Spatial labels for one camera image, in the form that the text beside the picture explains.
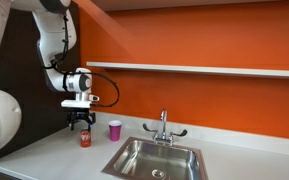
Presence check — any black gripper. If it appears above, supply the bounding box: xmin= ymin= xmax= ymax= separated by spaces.
xmin=66 ymin=107 xmax=97 ymax=132

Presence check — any red cola can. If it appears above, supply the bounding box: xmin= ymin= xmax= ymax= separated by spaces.
xmin=80 ymin=128 xmax=92 ymax=148

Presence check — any stainless steel sink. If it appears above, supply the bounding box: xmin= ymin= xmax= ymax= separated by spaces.
xmin=101 ymin=136 xmax=209 ymax=180

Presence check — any purple plastic cup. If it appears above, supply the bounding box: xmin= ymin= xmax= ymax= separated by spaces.
xmin=108 ymin=120 xmax=123 ymax=142

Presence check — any dark wood cabinet panel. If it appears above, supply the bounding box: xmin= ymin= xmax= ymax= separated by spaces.
xmin=0 ymin=6 xmax=83 ymax=160

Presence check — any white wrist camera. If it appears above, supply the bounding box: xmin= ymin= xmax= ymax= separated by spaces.
xmin=60 ymin=94 xmax=100 ymax=109

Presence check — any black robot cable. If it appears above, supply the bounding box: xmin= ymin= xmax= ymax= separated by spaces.
xmin=43 ymin=14 xmax=121 ymax=109

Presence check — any chrome faucet with handles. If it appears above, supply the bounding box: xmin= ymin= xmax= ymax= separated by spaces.
xmin=142 ymin=108 xmax=188 ymax=147

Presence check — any thin white wall shelf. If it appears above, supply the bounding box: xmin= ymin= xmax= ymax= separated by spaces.
xmin=85 ymin=61 xmax=289 ymax=80

